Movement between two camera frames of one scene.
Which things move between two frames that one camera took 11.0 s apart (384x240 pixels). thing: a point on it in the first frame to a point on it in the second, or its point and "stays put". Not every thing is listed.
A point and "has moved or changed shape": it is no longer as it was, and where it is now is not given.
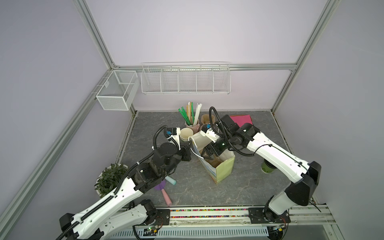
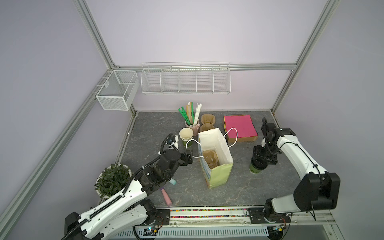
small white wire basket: (119, 90) stays put
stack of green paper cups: (185, 132) stays put
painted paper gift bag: (221, 168) has moved or changed shape
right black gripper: (217, 153) to (257, 153)
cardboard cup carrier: (205, 119) stays put
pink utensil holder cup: (195, 127) stays put
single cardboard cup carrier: (214, 162) stays put
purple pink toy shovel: (160, 186) stays put
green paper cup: (267, 167) to (253, 170)
